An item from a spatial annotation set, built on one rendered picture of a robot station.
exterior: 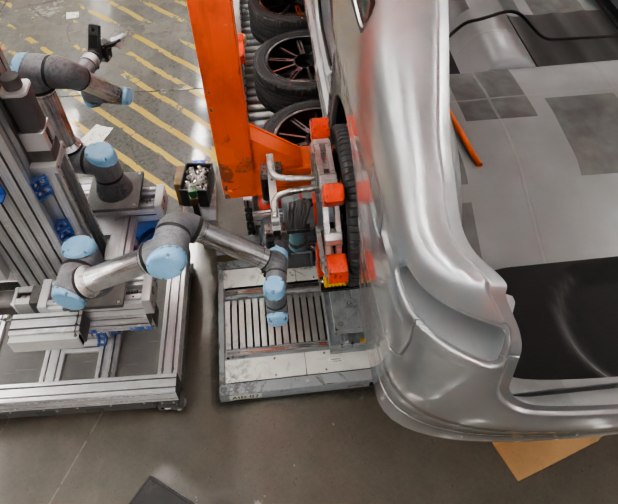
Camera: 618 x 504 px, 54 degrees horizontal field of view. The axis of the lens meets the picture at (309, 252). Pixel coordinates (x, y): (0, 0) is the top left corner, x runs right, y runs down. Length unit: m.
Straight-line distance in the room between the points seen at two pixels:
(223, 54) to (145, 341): 1.35
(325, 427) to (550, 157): 1.51
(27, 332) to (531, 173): 2.00
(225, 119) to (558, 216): 1.41
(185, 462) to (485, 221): 1.65
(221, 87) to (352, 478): 1.75
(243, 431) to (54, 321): 0.99
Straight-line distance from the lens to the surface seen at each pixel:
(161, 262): 1.90
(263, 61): 3.91
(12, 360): 3.14
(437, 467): 2.84
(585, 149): 2.62
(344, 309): 2.91
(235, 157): 2.81
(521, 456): 2.94
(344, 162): 2.19
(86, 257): 2.23
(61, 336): 2.45
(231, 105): 2.63
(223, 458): 2.85
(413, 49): 1.65
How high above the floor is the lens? 2.65
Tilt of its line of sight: 51 degrees down
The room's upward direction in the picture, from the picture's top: 2 degrees counter-clockwise
